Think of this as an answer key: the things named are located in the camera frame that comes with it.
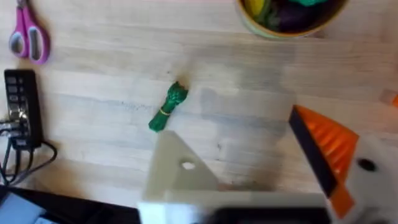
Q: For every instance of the white orange left gripper right finger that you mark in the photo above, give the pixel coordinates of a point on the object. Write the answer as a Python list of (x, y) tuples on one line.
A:
[(348, 161)]

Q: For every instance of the bare white left gripper left finger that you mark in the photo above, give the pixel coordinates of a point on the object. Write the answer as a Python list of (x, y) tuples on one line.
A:
[(174, 174)]

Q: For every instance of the green toy vegetable bundle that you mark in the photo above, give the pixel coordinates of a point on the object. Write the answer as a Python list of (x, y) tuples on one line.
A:
[(168, 105)]

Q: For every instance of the black device with pale screen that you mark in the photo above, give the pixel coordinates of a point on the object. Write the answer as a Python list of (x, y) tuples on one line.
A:
[(62, 207)]

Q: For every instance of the tub of toy vegetables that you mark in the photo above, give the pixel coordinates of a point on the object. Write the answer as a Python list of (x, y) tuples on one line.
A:
[(289, 15)]

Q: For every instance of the black USB hub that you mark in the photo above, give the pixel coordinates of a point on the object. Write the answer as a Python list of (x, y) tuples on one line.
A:
[(22, 107)]

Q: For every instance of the pink and purple scissors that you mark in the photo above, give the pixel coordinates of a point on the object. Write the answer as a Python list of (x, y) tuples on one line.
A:
[(29, 34)]

